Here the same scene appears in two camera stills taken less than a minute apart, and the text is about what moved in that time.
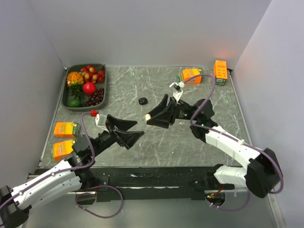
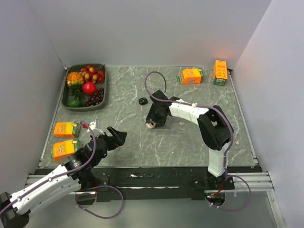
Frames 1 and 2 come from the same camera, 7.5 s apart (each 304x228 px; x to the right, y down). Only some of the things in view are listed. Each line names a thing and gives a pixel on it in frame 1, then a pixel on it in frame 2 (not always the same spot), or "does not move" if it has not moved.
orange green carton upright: [220, 72] does not move
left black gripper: [127, 138] -> [118, 139]
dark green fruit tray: [66, 96] does not move
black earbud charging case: [143, 100] does not move
